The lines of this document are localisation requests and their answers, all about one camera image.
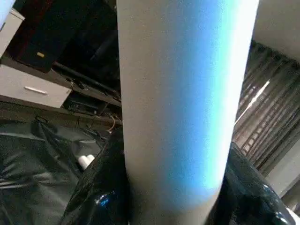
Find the white glass door cabinet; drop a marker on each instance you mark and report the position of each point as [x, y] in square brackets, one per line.
[9, 30]

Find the black work mat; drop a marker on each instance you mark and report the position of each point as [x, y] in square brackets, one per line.
[33, 173]

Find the dark wooden cabinet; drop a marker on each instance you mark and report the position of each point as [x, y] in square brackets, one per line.
[56, 33]

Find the grey curtain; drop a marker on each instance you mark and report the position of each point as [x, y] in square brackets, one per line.
[267, 112]

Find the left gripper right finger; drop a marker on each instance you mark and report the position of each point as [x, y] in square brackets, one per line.
[253, 201]

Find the white drawer unit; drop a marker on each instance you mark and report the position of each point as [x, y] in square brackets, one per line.
[33, 86]

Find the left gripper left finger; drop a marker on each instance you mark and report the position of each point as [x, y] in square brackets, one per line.
[103, 192]

